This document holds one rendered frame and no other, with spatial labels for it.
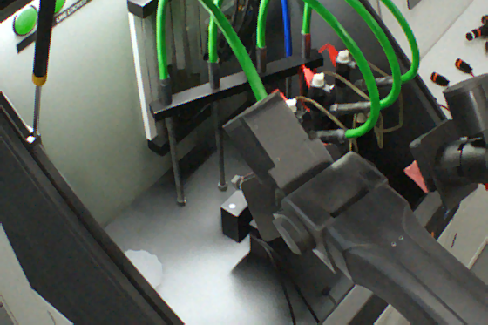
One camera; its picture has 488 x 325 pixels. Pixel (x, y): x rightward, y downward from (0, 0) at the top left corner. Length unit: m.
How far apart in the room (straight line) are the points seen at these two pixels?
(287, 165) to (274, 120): 0.04
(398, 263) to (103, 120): 0.90
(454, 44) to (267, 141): 1.10
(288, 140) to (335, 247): 0.12
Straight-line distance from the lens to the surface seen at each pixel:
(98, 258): 1.00
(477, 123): 0.85
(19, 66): 1.13
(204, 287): 1.39
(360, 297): 1.23
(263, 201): 0.75
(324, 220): 0.55
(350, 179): 0.58
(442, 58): 1.63
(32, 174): 0.99
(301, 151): 0.62
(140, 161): 1.48
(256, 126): 0.62
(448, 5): 1.71
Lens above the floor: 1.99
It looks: 46 degrees down
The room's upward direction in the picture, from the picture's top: 2 degrees counter-clockwise
